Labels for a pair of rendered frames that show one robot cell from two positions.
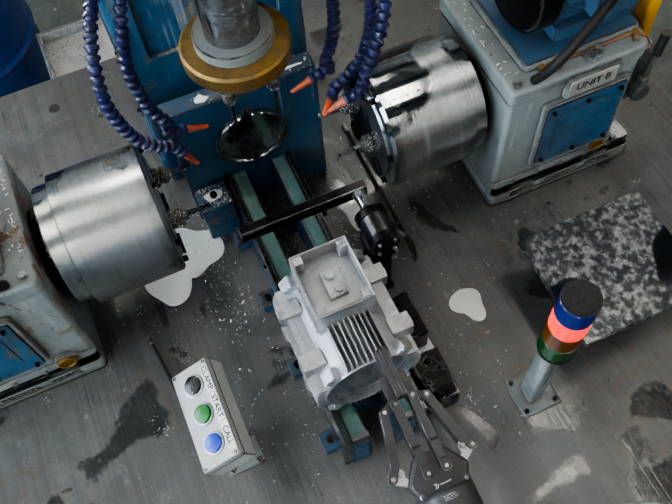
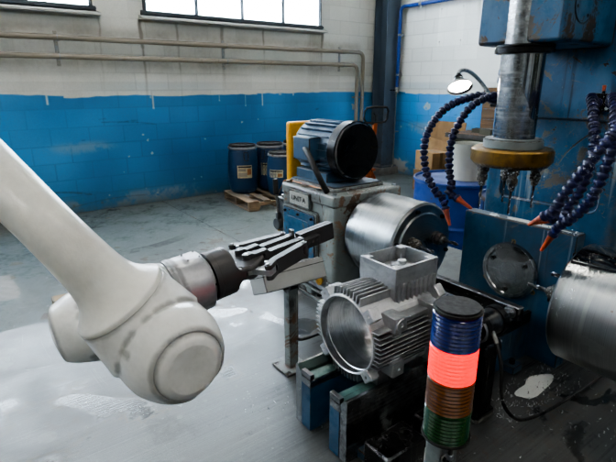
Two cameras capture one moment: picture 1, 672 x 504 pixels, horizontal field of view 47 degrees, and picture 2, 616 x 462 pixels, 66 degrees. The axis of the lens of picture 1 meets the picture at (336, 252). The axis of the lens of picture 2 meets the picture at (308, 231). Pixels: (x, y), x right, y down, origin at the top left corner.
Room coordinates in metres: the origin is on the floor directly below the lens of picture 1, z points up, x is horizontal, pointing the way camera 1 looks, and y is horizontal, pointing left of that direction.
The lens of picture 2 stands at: (0.11, -0.79, 1.48)
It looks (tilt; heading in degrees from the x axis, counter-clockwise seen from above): 17 degrees down; 72
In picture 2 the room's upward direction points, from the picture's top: straight up
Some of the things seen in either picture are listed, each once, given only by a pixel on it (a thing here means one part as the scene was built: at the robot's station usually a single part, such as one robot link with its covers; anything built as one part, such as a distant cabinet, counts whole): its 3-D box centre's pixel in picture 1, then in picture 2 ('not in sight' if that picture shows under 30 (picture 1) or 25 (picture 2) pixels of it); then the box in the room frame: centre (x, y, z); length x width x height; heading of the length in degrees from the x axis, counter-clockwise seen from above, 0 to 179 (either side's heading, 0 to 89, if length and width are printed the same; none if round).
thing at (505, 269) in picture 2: (252, 138); (508, 270); (0.95, 0.14, 1.02); 0.15 x 0.02 x 0.15; 108
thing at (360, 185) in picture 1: (303, 211); (468, 293); (0.77, 0.05, 1.01); 0.26 x 0.04 x 0.03; 108
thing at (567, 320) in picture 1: (577, 306); (456, 326); (0.44, -0.34, 1.19); 0.06 x 0.06 x 0.04
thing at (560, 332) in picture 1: (570, 318); (453, 358); (0.44, -0.34, 1.14); 0.06 x 0.06 x 0.04
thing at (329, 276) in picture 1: (332, 286); (398, 272); (0.56, 0.01, 1.11); 0.12 x 0.11 x 0.07; 18
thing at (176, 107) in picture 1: (244, 128); (519, 280); (1.01, 0.16, 0.97); 0.30 x 0.11 x 0.34; 108
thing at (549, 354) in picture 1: (558, 341); (446, 418); (0.44, -0.34, 1.05); 0.06 x 0.06 x 0.04
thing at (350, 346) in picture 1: (345, 329); (381, 319); (0.52, 0.00, 1.02); 0.20 x 0.19 x 0.19; 18
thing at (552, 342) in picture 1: (564, 330); (449, 389); (0.44, -0.34, 1.10); 0.06 x 0.06 x 0.04
